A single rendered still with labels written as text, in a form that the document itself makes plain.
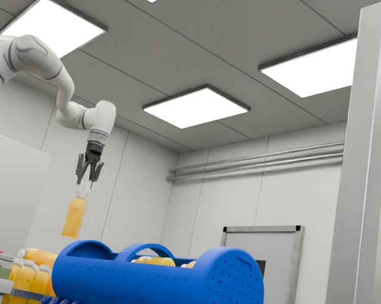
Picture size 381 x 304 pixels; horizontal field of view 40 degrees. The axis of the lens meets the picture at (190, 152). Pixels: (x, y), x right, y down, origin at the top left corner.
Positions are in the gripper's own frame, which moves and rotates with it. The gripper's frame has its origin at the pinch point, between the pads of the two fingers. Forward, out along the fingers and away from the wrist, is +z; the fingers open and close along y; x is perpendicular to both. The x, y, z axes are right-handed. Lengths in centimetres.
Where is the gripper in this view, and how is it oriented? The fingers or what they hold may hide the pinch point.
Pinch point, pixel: (83, 187)
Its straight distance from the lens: 242.1
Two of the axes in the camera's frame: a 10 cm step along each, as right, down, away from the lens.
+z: -2.3, 9.4, -2.7
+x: -7.1, 0.3, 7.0
